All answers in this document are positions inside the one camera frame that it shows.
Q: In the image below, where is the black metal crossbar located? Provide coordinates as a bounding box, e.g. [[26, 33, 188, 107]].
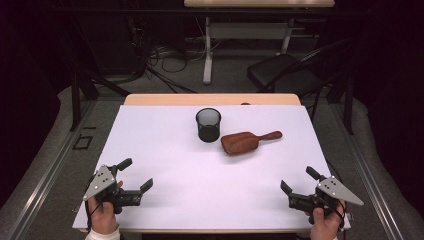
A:
[[49, 7, 358, 16]]

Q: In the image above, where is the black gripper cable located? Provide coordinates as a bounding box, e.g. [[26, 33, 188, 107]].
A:
[[334, 198, 350, 232], [85, 176, 103, 232]]

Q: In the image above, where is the black metal stand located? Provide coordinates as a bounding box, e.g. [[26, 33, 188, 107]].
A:
[[342, 71, 355, 136], [68, 19, 132, 133]]

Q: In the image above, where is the black folding chair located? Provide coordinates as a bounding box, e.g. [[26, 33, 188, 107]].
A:
[[246, 37, 355, 101]]

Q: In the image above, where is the person's right hand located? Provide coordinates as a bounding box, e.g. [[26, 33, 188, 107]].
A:
[[305, 199, 348, 240]]

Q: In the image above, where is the dark floor socket plate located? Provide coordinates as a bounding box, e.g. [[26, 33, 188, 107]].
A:
[[72, 133, 94, 151]]

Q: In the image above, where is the wooden table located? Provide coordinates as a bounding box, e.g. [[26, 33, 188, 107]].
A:
[[79, 93, 351, 235]]

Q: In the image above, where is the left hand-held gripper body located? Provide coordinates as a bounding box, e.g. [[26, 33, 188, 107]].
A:
[[82, 163, 144, 215]]

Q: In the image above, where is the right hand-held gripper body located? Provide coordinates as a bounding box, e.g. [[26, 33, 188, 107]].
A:
[[287, 175, 365, 225]]

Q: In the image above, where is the brown wooden scoop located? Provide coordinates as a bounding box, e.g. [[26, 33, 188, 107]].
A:
[[220, 130, 284, 157]]

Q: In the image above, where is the tangle of black floor cables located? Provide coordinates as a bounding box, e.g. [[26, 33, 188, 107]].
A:
[[145, 42, 208, 95]]

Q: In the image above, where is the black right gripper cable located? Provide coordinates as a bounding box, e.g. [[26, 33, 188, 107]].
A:
[[334, 198, 350, 232]]

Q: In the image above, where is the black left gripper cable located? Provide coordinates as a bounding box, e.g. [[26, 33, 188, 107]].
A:
[[85, 176, 103, 232]]

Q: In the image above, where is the aluminium floor rail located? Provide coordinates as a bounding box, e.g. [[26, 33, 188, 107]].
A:
[[6, 99, 98, 240], [329, 101, 406, 240]]

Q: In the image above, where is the person's left hand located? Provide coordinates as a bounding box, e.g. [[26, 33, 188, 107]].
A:
[[86, 180, 125, 236]]

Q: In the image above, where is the black mesh cup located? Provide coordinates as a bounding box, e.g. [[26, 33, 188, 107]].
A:
[[195, 107, 222, 144]]

